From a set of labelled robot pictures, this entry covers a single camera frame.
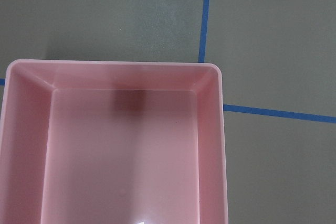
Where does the pink plastic bin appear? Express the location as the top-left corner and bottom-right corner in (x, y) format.
(1, 59), (228, 223)

